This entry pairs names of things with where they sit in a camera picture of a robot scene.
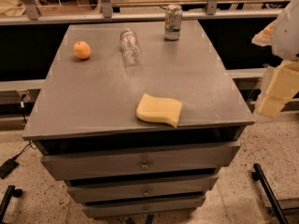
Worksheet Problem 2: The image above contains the clear plastic bottle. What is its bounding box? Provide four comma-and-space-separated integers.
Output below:
120, 28, 141, 66

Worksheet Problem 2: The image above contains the black power adapter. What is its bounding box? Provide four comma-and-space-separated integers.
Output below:
0, 159, 19, 179

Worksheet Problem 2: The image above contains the grey drawer cabinet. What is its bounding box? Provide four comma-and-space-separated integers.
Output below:
23, 21, 253, 207

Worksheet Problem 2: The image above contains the orange fruit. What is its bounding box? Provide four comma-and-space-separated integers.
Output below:
73, 41, 92, 60

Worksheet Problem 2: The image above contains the green white soda can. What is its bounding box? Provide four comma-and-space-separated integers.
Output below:
164, 5, 182, 40

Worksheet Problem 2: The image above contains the middle grey drawer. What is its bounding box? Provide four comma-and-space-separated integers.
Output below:
67, 175, 218, 203

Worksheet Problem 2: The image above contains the bottom grey drawer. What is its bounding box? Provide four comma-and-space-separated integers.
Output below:
82, 194, 206, 218

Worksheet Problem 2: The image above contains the black power cable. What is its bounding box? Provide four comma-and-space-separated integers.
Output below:
11, 101, 39, 161

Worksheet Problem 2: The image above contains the yellow sponge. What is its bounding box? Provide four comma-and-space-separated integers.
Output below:
136, 93, 182, 128

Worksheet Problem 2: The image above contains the black left base leg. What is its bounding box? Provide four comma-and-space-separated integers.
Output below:
0, 185, 22, 224

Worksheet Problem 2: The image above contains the metal window railing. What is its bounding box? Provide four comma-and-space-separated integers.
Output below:
0, 0, 291, 25

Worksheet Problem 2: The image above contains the top grey drawer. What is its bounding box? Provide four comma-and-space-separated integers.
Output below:
41, 141, 240, 180

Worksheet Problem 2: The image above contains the grey drawer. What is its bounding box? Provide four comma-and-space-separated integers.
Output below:
41, 141, 240, 180
82, 194, 206, 218
67, 175, 218, 203

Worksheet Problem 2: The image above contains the black base leg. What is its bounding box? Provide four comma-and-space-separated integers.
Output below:
251, 163, 289, 224
0, 185, 22, 224

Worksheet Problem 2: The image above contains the black right base leg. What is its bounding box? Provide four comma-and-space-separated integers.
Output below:
251, 163, 289, 224

